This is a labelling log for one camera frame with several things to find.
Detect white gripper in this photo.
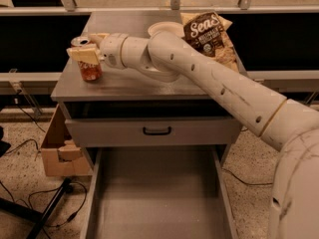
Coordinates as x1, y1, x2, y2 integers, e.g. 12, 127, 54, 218
67, 33, 129, 70

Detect red coke can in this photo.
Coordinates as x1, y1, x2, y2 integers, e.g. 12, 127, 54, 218
70, 36, 102, 82

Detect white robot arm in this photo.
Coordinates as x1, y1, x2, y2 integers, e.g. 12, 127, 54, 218
67, 31, 319, 239

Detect open grey middle drawer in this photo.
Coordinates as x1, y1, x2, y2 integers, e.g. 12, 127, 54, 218
80, 146, 239, 239

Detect white paper bowl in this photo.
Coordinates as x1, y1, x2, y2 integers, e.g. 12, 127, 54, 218
148, 22, 184, 38

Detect grey metal cabinet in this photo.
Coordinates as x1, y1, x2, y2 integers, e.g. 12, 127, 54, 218
50, 10, 259, 166

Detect brown and yellow chip bag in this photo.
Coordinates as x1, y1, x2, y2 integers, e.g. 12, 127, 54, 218
180, 11, 238, 72

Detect brown cardboard box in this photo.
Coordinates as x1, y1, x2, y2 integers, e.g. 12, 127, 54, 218
41, 107, 92, 176

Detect black stand legs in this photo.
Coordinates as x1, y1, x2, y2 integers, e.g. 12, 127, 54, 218
0, 177, 74, 239

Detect grey top drawer, black handle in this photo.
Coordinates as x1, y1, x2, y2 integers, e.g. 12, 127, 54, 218
66, 118, 242, 147

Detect metal railing bracket left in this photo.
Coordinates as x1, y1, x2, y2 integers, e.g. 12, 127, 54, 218
9, 80, 42, 120

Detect black floor cable left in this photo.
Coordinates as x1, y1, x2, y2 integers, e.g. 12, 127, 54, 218
0, 138, 88, 239

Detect black floor cable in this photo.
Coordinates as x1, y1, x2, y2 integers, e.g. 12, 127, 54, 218
221, 167, 274, 187
0, 138, 88, 239

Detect black floor cable right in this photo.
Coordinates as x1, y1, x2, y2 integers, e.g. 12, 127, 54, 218
221, 167, 274, 187

